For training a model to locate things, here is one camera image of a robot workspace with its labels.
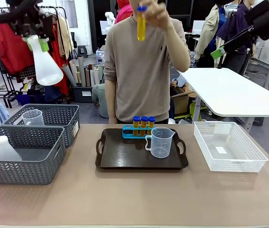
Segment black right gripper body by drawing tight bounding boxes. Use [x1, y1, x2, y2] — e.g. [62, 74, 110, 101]
[243, 0, 269, 41]

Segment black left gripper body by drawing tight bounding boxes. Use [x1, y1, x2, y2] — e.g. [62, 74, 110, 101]
[9, 4, 56, 40]

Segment white plastic conical flask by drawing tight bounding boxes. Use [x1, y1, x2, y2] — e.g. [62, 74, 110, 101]
[27, 34, 64, 86]
[0, 135, 23, 162]

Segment yellow test tube blue cap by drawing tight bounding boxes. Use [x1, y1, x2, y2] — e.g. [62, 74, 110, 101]
[140, 115, 148, 137]
[148, 115, 156, 136]
[136, 5, 148, 42]
[133, 115, 141, 137]

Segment clear plastic measuring beaker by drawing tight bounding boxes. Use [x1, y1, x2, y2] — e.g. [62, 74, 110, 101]
[20, 109, 45, 126]
[145, 127, 175, 159]

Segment person left forearm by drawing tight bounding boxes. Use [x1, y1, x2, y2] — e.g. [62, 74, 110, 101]
[163, 23, 192, 73]

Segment person right forearm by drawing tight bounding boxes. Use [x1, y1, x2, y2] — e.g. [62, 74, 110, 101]
[107, 76, 119, 124]

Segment person left hand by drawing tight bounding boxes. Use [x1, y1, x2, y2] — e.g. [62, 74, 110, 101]
[145, 1, 171, 31]

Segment bystander in beige coat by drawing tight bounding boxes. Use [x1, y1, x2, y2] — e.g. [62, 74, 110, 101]
[194, 0, 228, 68]

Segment bystander in navy jacket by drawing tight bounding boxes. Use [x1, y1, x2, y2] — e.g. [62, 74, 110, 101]
[216, 0, 258, 75]

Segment beige hanging garment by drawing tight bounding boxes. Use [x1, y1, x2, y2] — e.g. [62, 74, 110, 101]
[57, 14, 72, 60]

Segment black clothes rack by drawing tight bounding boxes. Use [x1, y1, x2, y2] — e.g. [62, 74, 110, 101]
[0, 6, 73, 109]

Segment white computer monitor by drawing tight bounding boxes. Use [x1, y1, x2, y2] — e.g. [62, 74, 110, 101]
[192, 20, 206, 34]

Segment dark red hanging garment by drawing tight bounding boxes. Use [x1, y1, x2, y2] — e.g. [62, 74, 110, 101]
[50, 16, 71, 96]

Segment black step stool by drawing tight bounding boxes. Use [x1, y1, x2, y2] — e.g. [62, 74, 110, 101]
[77, 45, 88, 57]

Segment grey paper roll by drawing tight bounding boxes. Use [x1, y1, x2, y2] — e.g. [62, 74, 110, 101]
[61, 63, 78, 87]
[77, 56, 87, 87]

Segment beige paper roll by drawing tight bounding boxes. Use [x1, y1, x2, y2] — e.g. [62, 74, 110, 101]
[68, 58, 82, 84]

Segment white side table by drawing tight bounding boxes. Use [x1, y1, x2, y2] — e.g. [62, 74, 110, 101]
[178, 67, 269, 136]

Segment brown paper roll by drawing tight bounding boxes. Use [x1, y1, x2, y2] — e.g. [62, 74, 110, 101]
[84, 67, 92, 87]

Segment white paper roll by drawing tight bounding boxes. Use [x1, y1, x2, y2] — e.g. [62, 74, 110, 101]
[89, 68, 96, 87]

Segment brown cardboard box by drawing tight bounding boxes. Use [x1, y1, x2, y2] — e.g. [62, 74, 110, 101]
[172, 88, 197, 117]

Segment dark grey storage bin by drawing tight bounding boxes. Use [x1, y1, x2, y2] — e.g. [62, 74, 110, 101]
[72, 85, 94, 104]

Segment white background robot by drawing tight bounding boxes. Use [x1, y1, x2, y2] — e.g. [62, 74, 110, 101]
[104, 11, 116, 35]

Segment grey basket holding beakers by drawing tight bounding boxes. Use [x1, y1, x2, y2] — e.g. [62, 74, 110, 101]
[3, 104, 80, 148]

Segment crouching person grey trousers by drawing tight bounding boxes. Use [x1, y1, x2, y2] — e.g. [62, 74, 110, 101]
[91, 83, 109, 119]

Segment person beige sweater torso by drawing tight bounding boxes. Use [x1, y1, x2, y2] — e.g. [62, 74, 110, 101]
[103, 14, 192, 124]

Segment white perforated plastic basket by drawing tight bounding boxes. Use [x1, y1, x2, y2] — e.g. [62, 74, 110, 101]
[193, 121, 269, 173]

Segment blue test tube rack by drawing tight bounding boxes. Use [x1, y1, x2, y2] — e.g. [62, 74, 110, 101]
[121, 124, 158, 139]

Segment grey basket holding flasks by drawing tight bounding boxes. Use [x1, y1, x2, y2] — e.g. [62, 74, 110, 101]
[0, 125, 66, 185]

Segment dark brown serving tray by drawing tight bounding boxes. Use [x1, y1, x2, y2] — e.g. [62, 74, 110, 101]
[95, 128, 189, 170]

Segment wire mesh basket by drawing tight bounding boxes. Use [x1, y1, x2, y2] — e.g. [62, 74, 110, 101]
[19, 67, 37, 79]

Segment green metal frame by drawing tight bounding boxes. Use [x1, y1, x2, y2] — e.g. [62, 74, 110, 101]
[189, 101, 209, 120]

